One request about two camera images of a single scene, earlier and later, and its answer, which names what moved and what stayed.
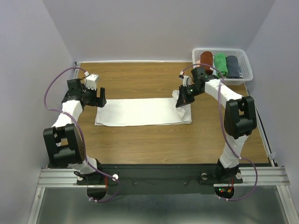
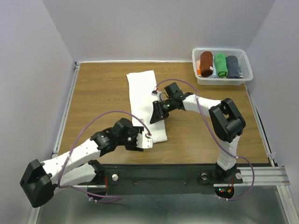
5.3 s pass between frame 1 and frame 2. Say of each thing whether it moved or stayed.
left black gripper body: moved
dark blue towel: stayed
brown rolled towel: stayed
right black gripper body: moved
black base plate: stayed
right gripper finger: moved
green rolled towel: stayed
